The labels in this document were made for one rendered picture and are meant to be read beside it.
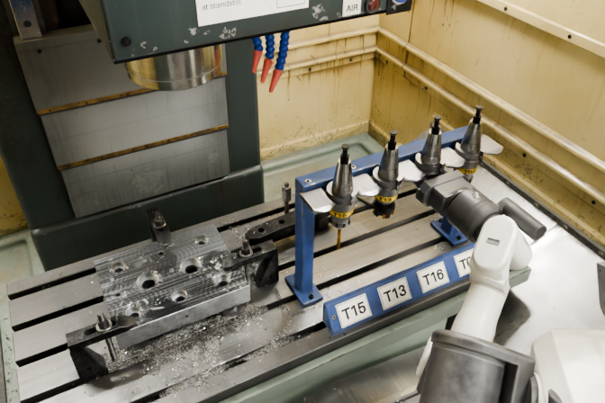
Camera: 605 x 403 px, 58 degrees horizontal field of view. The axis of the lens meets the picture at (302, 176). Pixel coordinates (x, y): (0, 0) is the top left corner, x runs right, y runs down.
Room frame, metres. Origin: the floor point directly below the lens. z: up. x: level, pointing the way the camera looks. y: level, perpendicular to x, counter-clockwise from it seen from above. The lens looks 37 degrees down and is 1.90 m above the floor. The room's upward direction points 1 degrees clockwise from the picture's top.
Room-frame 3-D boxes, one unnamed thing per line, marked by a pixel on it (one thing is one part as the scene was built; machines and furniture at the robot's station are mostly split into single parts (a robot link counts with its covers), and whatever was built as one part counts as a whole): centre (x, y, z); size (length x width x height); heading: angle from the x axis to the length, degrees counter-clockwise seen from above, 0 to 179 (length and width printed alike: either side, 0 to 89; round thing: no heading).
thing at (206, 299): (0.85, 0.29, 0.97); 0.29 x 0.23 x 0.05; 118
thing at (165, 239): (0.99, 0.35, 0.97); 0.13 x 0.03 x 0.15; 28
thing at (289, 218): (1.07, 0.03, 0.93); 0.26 x 0.05 x 0.06; 123
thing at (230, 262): (0.89, 0.12, 0.97); 0.13 x 0.03 x 0.15; 118
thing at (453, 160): (0.99, -0.32, 1.21); 0.07 x 0.05 x 0.01; 28
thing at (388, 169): (0.91, -0.18, 1.26); 0.04 x 0.04 x 0.07
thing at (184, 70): (0.85, 0.22, 1.55); 0.16 x 0.16 x 0.12
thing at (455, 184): (0.88, -0.32, 1.19); 0.13 x 0.12 x 0.10; 118
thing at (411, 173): (0.94, -0.23, 1.21); 0.07 x 0.05 x 0.01; 28
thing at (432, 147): (0.96, -0.27, 1.26); 0.04 x 0.04 x 0.07
